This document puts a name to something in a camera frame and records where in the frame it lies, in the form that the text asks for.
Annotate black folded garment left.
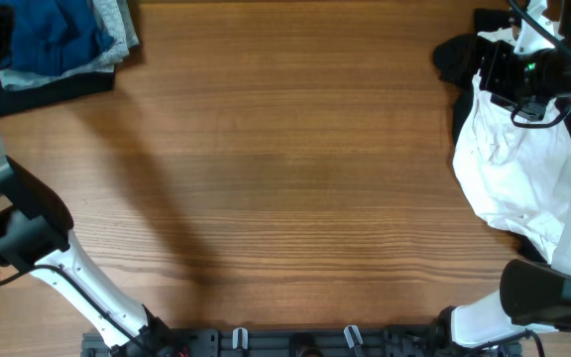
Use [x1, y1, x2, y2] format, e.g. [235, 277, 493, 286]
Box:
[0, 6, 115, 117]

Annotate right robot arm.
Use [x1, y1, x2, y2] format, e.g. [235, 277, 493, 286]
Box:
[434, 1, 571, 350]

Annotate dark blue polo shirt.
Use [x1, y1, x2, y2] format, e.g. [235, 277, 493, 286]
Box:
[0, 0, 114, 76]

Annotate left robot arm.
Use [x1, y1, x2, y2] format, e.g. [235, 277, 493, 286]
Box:
[0, 138, 188, 356]

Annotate light blue denim jeans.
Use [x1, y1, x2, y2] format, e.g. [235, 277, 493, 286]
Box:
[0, 0, 139, 91]

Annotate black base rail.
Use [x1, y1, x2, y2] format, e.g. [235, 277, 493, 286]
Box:
[80, 324, 522, 357]

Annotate white crumpled garment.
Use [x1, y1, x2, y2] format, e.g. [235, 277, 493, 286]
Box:
[452, 27, 571, 264]

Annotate left black cable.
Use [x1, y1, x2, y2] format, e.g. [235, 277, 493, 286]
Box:
[0, 265, 143, 348]

